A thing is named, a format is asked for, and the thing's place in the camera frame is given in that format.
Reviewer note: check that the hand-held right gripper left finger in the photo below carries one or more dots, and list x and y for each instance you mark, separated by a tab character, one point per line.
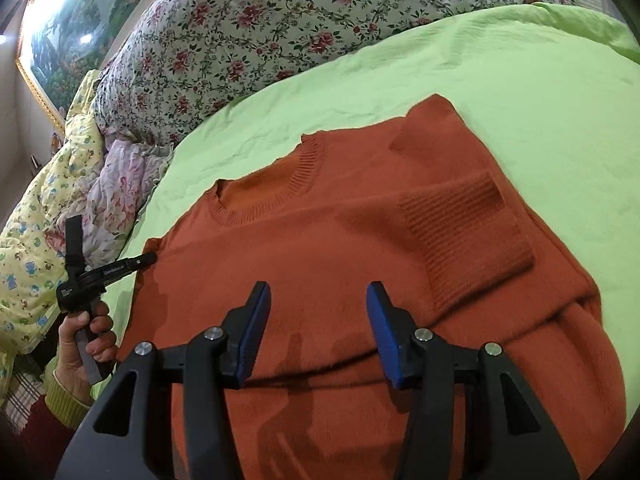
255	330

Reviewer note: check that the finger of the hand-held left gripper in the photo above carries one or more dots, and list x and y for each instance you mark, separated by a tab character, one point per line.
130	263

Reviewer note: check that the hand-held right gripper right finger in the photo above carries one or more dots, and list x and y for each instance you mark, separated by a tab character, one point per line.
382	335

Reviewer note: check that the orange knit sweater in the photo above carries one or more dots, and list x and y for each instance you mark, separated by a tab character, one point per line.
320	240

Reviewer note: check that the person's left hand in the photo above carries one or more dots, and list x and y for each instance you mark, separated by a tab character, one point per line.
70	355

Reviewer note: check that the yellow cartoon print quilt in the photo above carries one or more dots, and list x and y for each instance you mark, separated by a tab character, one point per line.
35	240

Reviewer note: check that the pink floral cloth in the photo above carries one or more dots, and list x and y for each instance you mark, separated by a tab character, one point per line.
117	185

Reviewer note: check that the plaid cloth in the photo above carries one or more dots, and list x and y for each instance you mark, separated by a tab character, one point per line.
20	400

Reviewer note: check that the gold framed landscape painting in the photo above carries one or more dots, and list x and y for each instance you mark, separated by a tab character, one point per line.
75	15

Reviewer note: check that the white red-flowered quilt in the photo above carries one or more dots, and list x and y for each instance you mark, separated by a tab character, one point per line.
260	25

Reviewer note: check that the light green bed sheet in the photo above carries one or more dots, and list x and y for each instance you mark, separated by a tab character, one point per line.
525	90

